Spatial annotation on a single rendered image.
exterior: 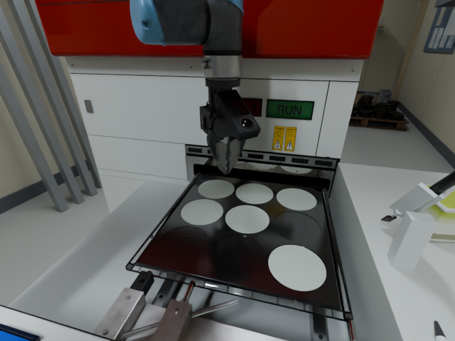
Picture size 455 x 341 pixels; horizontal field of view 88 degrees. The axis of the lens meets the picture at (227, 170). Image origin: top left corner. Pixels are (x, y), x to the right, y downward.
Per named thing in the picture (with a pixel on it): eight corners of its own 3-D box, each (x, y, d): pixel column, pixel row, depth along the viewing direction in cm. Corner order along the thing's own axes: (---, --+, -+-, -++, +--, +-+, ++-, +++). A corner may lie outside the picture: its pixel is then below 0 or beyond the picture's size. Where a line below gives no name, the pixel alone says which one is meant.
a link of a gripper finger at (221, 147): (217, 166, 61) (217, 130, 56) (228, 176, 56) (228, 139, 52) (206, 168, 59) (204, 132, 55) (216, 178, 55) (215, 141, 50)
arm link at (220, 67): (249, 55, 45) (209, 55, 41) (248, 81, 47) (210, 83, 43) (231, 54, 51) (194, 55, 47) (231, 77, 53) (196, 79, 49)
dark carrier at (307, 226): (201, 175, 73) (201, 174, 72) (319, 190, 65) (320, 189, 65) (137, 264, 43) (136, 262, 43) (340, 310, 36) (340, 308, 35)
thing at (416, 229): (375, 237, 39) (403, 166, 33) (402, 242, 38) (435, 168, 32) (387, 267, 34) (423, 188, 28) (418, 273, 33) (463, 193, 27)
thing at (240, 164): (189, 178, 80) (187, 153, 76) (327, 197, 71) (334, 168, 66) (187, 181, 79) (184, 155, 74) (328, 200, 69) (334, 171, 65)
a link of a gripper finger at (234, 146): (229, 163, 62) (229, 129, 58) (240, 173, 57) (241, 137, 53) (217, 166, 61) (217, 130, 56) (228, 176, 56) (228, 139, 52)
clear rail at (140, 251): (198, 174, 74) (197, 170, 74) (202, 175, 74) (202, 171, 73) (124, 271, 42) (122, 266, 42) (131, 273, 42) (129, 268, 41)
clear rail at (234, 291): (128, 265, 44) (127, 260, 43) (351, 316, 35) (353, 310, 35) (124, 271, 42) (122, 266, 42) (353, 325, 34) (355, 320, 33)
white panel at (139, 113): (103, 170, 91) (71, 55, 73) (328, 201, 74) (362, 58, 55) (97, 174, 89) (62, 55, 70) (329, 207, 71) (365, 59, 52)
